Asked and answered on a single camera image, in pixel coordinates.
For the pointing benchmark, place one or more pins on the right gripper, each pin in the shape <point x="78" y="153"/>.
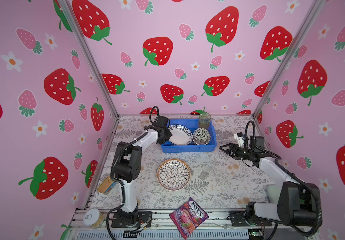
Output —
<point x="231" y="148"/>

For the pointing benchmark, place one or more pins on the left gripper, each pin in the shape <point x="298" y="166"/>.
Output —
<point x="168" y="134"/>

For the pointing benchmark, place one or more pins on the white plate with patterned rim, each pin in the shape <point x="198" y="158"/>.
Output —
<point x="181" y="135"/>

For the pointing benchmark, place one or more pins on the purple striped bowl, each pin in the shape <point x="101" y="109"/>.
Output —
<point x="200" y="143"/>

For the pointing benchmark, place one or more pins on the yellow transparent cup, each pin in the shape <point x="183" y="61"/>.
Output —
<point x="204" y="125"/>

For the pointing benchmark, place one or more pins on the flower pattern plate brown rim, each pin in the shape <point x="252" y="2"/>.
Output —
<point x="173" y="174"/>

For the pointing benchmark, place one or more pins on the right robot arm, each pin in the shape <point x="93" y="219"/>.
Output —
<point x="299" y="203"/>

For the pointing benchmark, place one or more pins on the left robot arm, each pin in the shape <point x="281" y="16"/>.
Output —
<point x="126" y="167"/>

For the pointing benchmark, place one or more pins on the blue plastic bin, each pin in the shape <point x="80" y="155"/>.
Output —
<point x="192" y="125"/>

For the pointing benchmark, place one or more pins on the pale green oblong case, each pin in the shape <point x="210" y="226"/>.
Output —
<point x="273" y="192"/>

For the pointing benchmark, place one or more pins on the purple Fox's candy bag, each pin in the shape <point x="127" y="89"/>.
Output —
<point x="188" y="217"/>

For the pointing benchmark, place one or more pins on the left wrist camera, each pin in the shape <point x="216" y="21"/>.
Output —
<point x="161" y="122"/>

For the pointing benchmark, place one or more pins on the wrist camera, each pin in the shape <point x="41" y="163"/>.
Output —
<point x="161" y="122"/>
<point x="253" y="141"/>

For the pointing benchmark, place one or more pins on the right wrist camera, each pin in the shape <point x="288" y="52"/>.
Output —
<point x="253" y="141"/>

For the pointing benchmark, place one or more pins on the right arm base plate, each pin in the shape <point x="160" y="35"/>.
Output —
<point x="239" y="219"/>

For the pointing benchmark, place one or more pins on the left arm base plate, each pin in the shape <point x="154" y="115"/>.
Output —
<point x="134" y="220"/>

